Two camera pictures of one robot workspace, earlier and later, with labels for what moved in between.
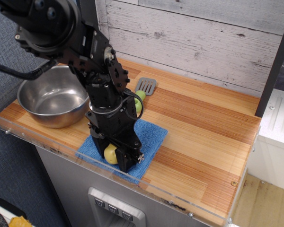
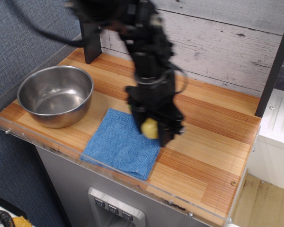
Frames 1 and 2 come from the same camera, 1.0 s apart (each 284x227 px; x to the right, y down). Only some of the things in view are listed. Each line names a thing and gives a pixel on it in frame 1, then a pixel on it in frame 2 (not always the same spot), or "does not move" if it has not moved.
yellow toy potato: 110,154 → 149,128
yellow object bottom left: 19,222 does not move
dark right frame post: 271,78 does not move
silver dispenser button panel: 107,210 does not move
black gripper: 112,121 → 156,99
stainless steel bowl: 58,98 does not move
